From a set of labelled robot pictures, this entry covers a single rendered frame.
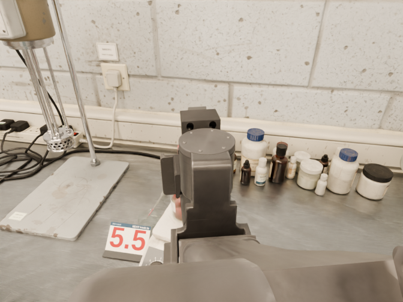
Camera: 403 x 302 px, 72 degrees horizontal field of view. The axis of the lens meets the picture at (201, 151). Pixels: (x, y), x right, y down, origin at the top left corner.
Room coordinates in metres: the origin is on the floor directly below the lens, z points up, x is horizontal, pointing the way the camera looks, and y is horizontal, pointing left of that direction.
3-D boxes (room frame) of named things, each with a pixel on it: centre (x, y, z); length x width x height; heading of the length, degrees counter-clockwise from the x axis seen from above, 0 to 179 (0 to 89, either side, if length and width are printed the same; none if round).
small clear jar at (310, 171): (0.61, -0.30, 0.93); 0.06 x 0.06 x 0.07
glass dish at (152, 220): (0.46, 0.12, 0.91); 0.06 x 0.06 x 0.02
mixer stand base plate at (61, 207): (0.57, 0.35, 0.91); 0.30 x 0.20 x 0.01; 169
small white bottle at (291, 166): (0.64, -0.26, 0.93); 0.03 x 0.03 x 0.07
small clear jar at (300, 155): (0.68, -0.29, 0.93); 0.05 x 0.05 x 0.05
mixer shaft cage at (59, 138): (0.58, 0.34, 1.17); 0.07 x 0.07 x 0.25
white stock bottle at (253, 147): (0.67, -0.15, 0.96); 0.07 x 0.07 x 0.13
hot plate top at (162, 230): (0.39, 0.02, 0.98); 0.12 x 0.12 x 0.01; 70
